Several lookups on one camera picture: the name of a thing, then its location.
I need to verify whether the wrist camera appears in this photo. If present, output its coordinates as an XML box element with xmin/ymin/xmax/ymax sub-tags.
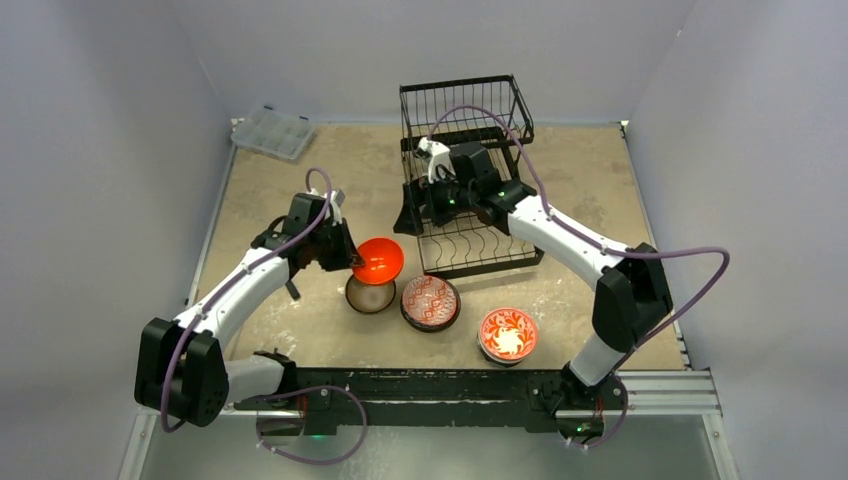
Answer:
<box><xmin>414</xmin><ymin>137</ymin><xmax>454</xmax><ymax>184</ymax></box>
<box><xmin>326</xmin><ymin>189</ymin><xmax>346</xmax><ymax>225</ymax></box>

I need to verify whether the black wire dish rack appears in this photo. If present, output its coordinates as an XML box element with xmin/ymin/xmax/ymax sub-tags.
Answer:
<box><xmin>394</xmin><ymin>74</ymin><xmax>544</xmax><ymax>279</ymax></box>

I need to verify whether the brown beige bowl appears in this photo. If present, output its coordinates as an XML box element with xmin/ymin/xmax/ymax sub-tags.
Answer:
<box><xmin>344</xmin><ymin>276</ymin><xmax>397</xmax><ymax>315</ymax></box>

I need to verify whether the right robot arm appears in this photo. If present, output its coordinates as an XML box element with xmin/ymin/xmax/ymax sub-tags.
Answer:
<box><xmin>393</xmin><ymin>137</ymin><xmax>673</xmax><ymax>407</ymax></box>

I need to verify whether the red patterned black bowl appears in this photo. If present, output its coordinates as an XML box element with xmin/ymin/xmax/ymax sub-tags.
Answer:
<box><xmin>400</xmin><ymin>275</ymin><xmax>461</xmax><ymax>333</ymax></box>

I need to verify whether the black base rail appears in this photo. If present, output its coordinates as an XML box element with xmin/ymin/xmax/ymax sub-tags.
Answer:
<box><xmin>235</xmin><ymin>367</ymin><xmax>626</xmax><ymax>437</ymax></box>

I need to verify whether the orange white bowl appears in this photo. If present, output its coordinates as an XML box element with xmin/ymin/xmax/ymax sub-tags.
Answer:
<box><xmin>352</xmin><ymin>237</ymin><xmax>405</xmax><ymax>286</ymax></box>

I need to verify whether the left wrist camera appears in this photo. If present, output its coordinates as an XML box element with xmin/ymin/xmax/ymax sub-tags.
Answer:
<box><xmin>326</xmin><ymin>189</ymin><xmax>346</xmax><ymax>225</ymax></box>

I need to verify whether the clear plastic organizer box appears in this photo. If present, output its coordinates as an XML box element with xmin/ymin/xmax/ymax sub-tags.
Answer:
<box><xmin>231</xmin><ymin>104</ymin><xmax>315</xmax><ymax>164</ymax></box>

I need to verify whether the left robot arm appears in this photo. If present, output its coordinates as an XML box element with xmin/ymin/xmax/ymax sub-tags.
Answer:
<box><xmin>134</xmin><ymin>189</ymin><xmax>363</xmax><ymax>427</ymax></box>

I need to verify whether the red floral bowl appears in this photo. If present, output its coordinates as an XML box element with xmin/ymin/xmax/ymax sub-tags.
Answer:
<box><xmin>477</xmin><ymin>307</ymin><xmax>539</xmax><ymax>367</ymax></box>

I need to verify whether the small hammer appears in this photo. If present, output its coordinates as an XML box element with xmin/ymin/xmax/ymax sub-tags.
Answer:
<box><xmin>284</xmin><ymin>279</ymin><xmax>302</xmax><ymax>302</ymax></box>

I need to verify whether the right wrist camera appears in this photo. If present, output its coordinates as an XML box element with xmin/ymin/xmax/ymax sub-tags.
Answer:
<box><xmin>414</xmin><ymin>137</ymin><xmax>454</xmax><ymax>184</ymax></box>

